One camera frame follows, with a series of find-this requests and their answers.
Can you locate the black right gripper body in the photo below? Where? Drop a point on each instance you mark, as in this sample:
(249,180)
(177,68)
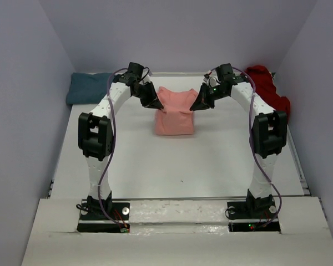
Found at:
(215,93)

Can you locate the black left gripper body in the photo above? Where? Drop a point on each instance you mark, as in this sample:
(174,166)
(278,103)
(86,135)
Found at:
(139,93)

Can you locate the pink t-shirt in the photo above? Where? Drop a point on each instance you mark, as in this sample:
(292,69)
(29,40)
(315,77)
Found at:
(175,118)

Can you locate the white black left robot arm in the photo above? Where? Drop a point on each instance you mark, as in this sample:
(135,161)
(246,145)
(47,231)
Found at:
(97,132)

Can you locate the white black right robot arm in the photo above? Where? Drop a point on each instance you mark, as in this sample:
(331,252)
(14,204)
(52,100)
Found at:
(267,137)

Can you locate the crumpled red t-shirt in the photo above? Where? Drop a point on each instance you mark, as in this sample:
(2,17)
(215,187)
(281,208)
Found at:
(266,89)

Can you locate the folded teal t-shirt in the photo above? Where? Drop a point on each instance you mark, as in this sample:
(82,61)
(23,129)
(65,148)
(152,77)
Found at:
(87,88)

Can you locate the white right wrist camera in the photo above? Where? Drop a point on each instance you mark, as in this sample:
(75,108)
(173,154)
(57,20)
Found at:
(210,80)

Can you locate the white table edge rail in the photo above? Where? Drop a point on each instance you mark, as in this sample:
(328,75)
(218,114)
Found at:
(175,74)

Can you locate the aluminium front rail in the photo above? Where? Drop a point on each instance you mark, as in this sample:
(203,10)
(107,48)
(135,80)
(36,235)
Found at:
(172,198)

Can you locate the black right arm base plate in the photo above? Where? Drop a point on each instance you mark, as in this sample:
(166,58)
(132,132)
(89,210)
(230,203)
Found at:
(252,219)

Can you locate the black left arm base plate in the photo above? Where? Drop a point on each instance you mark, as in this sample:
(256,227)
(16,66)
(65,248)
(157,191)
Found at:
(93,220)

